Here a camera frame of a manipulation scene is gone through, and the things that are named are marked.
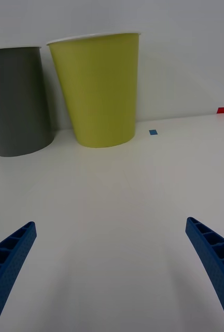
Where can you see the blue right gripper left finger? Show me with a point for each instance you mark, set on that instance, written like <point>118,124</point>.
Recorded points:
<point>11,264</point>

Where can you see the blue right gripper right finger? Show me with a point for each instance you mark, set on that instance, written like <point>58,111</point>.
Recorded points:
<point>215,262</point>

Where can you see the grey plastic waste bin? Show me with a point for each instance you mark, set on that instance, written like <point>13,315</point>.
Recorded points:
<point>16,103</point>

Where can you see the yellow-green plastic waste bin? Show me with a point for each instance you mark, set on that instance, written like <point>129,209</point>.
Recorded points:
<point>101,93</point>

